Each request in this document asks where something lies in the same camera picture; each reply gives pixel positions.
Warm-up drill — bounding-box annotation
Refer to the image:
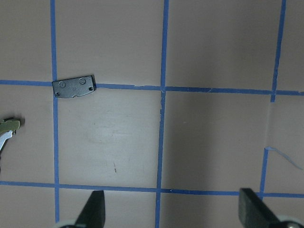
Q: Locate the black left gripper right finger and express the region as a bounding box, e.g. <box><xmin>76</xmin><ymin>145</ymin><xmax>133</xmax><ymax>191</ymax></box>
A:
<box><xmin>238</xmin><ymin>188</ymin><xmax>280</xmax><ymax>228</ymax></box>

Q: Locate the olive green brake shoe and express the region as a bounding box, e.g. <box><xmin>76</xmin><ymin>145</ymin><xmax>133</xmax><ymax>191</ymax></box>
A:
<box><xmin>0</xmin><ymin>116</ymin><xmax>22</xmax><ymax>155</ymax></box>

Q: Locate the black brake pad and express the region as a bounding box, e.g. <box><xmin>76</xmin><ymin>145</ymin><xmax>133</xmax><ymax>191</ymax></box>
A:
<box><xmin>52</xmin><ymin>75</ymin><xmax>96</xmax><ymax>98</ymax></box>

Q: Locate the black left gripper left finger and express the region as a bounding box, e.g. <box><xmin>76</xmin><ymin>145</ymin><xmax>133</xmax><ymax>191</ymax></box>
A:
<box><xmin>75</xmin><ymin>190</ymin><xmax>105</xmax><ymax>228</ymax></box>

